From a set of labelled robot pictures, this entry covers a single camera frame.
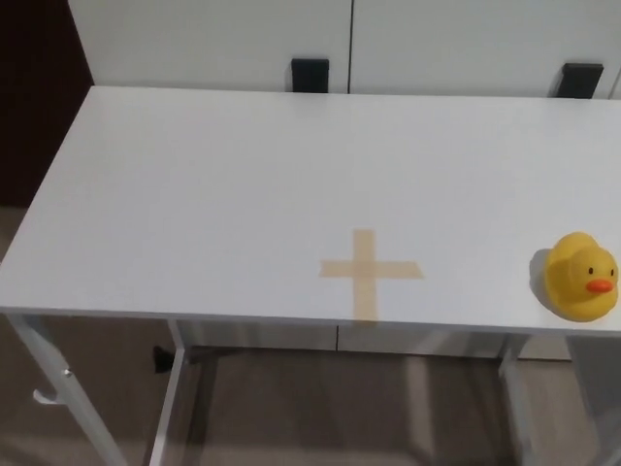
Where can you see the yellow rubber duck toy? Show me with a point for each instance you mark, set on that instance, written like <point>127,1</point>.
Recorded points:
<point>575,284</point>

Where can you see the white desk hook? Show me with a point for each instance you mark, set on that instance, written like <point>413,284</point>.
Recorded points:
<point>44,398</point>

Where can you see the short beige tape strip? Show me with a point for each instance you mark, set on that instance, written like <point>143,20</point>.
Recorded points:
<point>336,269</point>

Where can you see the long beige tape strip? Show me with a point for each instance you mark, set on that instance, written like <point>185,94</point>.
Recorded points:
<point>365,242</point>

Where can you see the small black floor object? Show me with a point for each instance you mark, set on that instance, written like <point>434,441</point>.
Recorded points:
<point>161,360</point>

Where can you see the dark brown wooden panel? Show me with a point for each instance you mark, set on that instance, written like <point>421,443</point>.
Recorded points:
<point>39,97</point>

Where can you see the left black wall bracket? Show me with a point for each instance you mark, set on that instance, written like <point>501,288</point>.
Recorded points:
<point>310,75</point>

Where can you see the black wall bracket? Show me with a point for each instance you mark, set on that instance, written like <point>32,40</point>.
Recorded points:
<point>310,75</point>
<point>577,81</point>

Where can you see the right black wall bracket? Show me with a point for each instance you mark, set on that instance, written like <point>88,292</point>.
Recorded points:
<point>577,81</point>

